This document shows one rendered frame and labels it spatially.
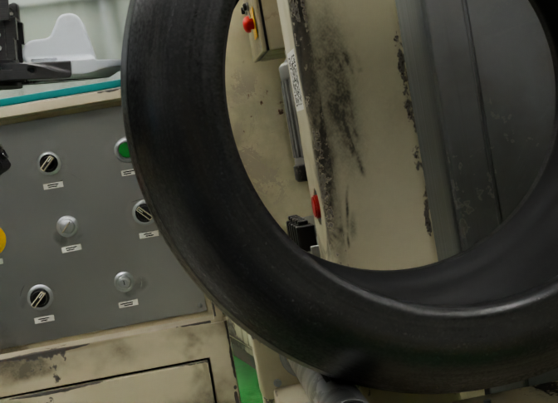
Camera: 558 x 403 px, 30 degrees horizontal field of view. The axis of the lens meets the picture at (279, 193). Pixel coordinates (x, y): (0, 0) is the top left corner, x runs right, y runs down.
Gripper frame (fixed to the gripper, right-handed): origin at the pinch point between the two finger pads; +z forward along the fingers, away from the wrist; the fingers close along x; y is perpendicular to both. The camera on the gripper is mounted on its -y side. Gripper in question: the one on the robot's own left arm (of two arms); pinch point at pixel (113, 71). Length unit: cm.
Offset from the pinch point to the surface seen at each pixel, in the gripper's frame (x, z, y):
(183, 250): -8.6, 5.4, -16.4
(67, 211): 63, -11, -17
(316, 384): -2.4, 17.1, -30.8
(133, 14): -7.6, 2.5, 4.3
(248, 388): 392, 35, -128
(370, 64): 24.1, 29.4, 0.7
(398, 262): 23.7, 31.4, -23.3
